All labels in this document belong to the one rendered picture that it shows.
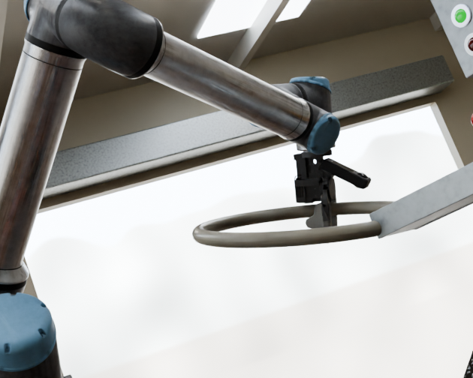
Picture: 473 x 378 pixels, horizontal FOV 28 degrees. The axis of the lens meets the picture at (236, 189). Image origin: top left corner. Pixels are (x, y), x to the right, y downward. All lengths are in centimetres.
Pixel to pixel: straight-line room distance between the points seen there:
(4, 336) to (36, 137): 36
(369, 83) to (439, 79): 77
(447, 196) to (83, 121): 705
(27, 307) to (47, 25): 51
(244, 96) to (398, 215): 37
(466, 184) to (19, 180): 79
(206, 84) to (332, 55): 786
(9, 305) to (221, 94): 55
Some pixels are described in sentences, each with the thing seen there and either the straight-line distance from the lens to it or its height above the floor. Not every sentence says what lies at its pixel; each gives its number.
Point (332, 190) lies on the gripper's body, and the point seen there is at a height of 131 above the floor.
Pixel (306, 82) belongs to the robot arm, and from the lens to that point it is 213.
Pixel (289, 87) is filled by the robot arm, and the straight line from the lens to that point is 210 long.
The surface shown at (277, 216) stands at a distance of 216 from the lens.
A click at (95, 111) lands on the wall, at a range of 862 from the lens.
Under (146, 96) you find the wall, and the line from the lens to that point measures 877.
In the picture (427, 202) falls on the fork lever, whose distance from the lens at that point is 169.
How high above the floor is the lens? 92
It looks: 13 degrees up
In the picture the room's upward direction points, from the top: 21 degrees counter-clockwise
